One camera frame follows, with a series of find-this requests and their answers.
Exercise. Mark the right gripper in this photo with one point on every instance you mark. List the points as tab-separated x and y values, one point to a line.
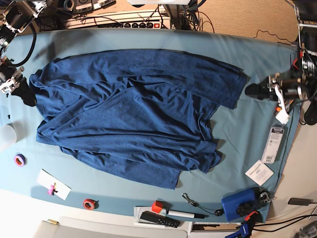
12	82

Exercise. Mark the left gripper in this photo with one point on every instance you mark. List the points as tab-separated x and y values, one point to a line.
292	90

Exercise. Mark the blue t-shirt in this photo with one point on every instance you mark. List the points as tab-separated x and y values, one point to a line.
141	115

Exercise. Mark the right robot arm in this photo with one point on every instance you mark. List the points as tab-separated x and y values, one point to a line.
16	18

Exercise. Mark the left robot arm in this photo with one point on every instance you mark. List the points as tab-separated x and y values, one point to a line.
306	13

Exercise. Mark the orange black utility knife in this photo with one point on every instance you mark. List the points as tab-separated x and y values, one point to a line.
278	109

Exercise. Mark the orange black clamp upper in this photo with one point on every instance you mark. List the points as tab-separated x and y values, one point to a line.
297	63

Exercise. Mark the translucent white plastic cup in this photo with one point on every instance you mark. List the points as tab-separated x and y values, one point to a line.
8	137

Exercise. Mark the light blue table cloth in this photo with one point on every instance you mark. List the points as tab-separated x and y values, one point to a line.
241	132

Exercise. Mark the black computer mouse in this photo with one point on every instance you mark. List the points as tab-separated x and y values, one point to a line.
310	115

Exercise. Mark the packaged blade box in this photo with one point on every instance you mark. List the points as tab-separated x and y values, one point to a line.
273	142

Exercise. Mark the purple tape roll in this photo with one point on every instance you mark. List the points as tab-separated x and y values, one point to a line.
20	160

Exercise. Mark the white leaflet card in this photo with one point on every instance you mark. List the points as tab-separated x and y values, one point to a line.
259	173

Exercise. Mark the white paper card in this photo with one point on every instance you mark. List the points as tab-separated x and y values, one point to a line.
45	180

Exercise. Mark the pink small clip toy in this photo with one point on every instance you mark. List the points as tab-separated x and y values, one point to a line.
52	190

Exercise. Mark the metal carabiner clip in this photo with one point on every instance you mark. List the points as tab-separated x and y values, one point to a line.
266	197

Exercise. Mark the blue box with knob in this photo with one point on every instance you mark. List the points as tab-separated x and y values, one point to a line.
240	204

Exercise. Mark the black small device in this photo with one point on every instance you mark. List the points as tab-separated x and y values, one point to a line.
299	201

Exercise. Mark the red tape roll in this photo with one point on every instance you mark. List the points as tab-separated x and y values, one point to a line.
90	204

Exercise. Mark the brass small pin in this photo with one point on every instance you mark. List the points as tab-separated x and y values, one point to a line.
53	222

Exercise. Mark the white power strip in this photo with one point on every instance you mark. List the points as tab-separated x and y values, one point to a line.
145	19

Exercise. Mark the blue orange clamp lower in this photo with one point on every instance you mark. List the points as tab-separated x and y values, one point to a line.
246	228

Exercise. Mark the white black marker pen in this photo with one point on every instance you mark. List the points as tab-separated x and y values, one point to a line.
185	214

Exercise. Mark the red cube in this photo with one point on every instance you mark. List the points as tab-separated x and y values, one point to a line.
157	206

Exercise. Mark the black remote control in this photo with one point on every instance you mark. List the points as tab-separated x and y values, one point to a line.
159	219

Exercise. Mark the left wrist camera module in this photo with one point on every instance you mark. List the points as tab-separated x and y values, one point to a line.
282	117

